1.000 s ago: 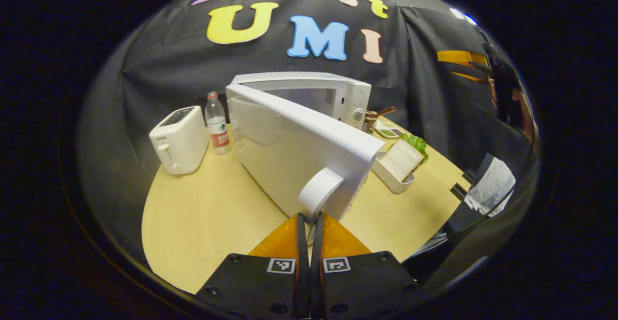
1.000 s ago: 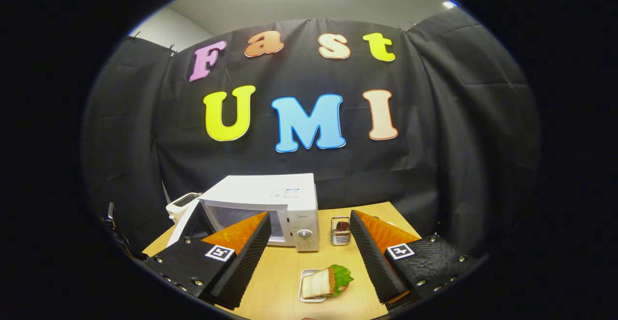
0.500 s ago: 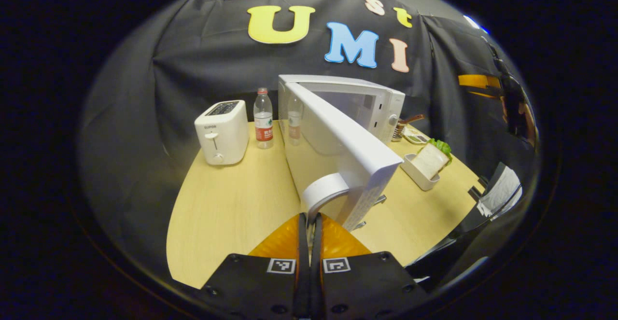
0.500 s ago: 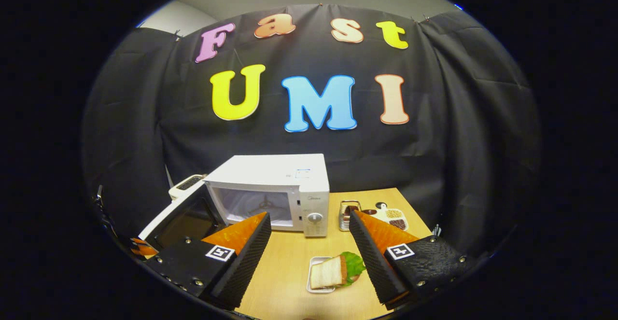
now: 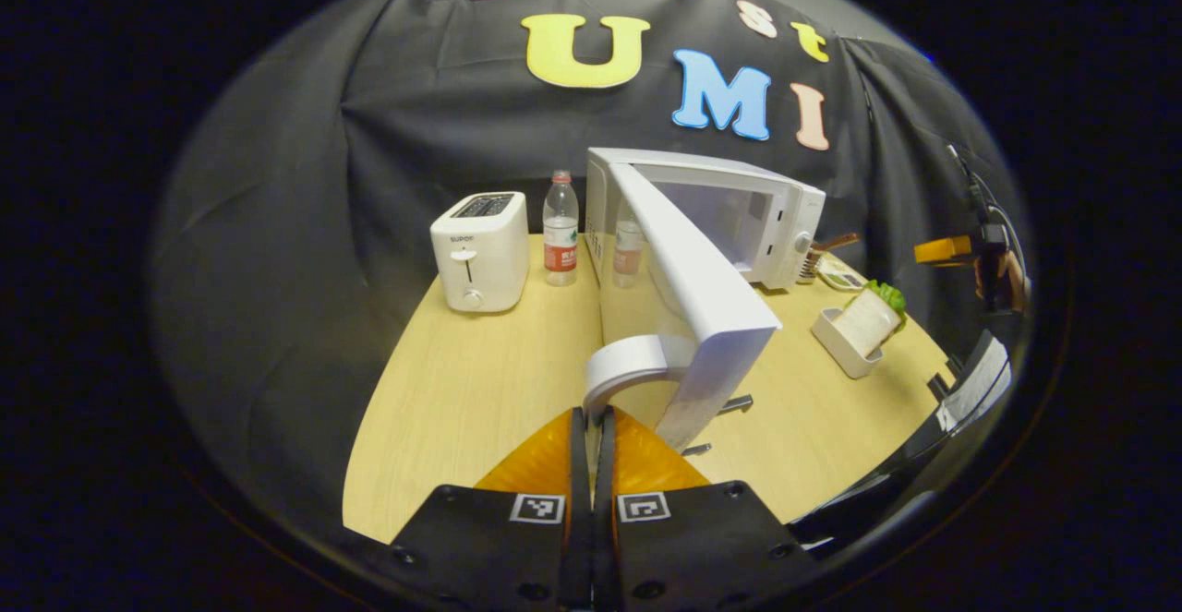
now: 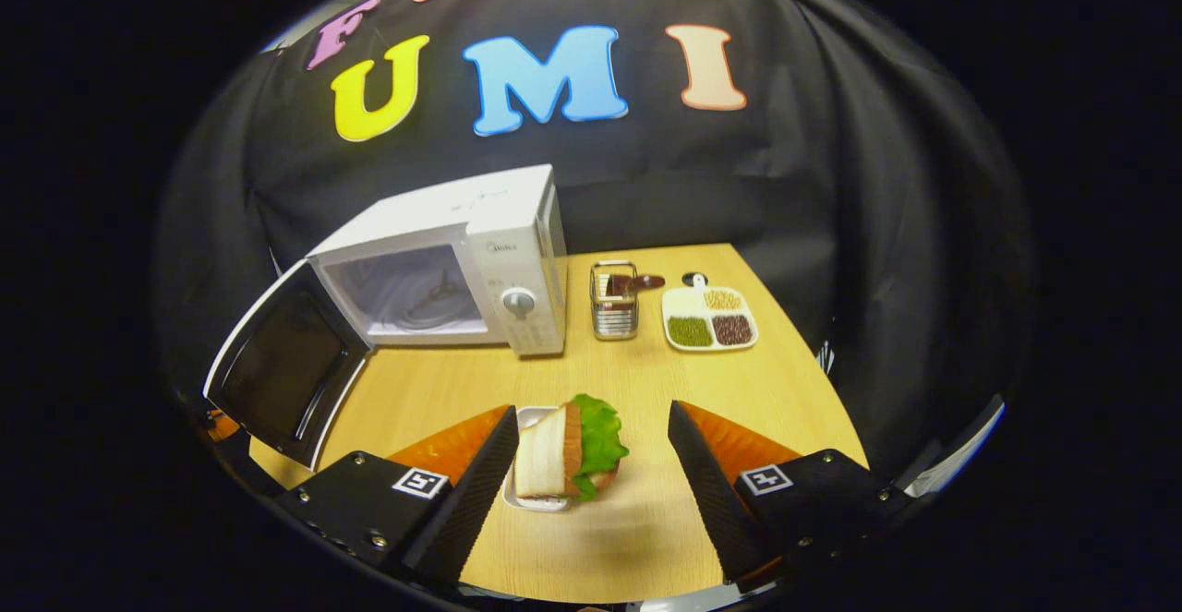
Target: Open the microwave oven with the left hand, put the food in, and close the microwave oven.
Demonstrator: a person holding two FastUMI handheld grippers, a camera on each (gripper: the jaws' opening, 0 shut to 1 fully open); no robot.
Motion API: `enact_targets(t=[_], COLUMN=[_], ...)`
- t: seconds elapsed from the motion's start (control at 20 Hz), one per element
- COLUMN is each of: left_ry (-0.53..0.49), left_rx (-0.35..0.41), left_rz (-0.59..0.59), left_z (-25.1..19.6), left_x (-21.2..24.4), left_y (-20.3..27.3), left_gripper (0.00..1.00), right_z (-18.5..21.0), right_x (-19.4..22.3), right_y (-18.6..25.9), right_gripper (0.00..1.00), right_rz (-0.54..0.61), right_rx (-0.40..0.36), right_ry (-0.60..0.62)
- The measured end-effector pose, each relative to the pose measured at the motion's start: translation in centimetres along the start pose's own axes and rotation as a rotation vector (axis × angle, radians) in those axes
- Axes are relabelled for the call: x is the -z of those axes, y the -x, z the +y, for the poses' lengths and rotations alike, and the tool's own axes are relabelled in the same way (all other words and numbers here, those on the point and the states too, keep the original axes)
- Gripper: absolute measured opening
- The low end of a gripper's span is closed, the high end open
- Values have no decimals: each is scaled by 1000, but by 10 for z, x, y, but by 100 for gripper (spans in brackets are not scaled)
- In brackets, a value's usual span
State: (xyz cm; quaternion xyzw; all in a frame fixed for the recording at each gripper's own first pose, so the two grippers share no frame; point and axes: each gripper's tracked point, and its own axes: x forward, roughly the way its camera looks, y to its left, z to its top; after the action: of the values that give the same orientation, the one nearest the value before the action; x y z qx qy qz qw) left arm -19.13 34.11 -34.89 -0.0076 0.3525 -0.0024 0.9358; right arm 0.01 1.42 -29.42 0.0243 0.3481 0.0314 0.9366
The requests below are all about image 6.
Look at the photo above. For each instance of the black backdrop cloth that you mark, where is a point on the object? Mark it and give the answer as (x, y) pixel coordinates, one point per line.
(831, 178)

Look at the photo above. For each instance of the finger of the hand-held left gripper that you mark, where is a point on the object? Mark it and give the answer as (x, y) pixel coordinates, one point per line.
(222, 425)

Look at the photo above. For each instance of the brown spoon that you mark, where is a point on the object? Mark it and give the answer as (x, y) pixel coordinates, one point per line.
(642, 283)

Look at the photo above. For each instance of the white divided dish with beans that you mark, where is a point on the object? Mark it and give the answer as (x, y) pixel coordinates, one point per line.
(688, 303)

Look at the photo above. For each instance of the white microwave oven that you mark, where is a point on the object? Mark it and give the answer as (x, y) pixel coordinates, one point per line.
(517, 243)

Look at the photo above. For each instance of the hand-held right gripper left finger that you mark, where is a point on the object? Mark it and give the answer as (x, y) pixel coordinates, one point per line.
(466, 510)

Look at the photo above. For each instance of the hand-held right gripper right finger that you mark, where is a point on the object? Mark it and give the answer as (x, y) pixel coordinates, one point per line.
(716, 501)

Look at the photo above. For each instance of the small white rectangular plate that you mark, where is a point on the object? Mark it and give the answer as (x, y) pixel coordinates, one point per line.
(531, 503)

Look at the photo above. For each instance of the sandwich with green lettuce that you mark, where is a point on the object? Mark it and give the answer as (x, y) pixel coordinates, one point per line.
(568, 450)

